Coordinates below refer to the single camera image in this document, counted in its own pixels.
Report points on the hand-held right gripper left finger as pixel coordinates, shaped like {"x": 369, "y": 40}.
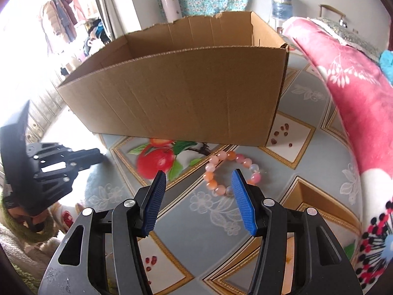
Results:
{"x": 153, "y": 202}

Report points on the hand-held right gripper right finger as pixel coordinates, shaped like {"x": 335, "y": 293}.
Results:
{"x": 244, "y": 202}

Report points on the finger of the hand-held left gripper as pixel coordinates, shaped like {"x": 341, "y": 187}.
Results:
{"x": 89, "y": 158}

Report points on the large cardboard box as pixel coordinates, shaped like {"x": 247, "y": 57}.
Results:
{"x": 184, "y": 98}

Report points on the green fluffy cloth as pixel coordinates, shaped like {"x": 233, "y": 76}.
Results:
{"x": 46, "y": 236}

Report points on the white fluffy garment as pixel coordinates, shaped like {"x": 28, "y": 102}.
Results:
{"x": 24, "y": 258}

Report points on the pile of clothes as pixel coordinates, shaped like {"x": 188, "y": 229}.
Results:
{"x": 95, "y": 37}

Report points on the row of hanging clothes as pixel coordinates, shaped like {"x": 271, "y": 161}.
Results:
{"x": 58, "y": 21}

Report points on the grey curtain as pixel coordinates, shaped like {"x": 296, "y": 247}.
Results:
{"x": 119, "y": 6}

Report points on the pink floral blanket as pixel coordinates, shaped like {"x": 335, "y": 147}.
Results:
{"x": 353, "y": 83}

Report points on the pink rolled mat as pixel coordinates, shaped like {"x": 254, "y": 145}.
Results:
{"x": 170, "y": 6}

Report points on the white water dispenser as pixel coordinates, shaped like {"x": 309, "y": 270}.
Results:
{"x": 278, "y": 26}

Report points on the blue blanket on bed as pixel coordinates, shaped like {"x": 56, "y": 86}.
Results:
{"x": 387, "y": 67}

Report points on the silver sequin pillow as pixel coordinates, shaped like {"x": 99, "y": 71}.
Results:
{"x": 353, "y": 35}

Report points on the blue water jug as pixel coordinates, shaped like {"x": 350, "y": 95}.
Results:
{"x": 281, "y": 4}

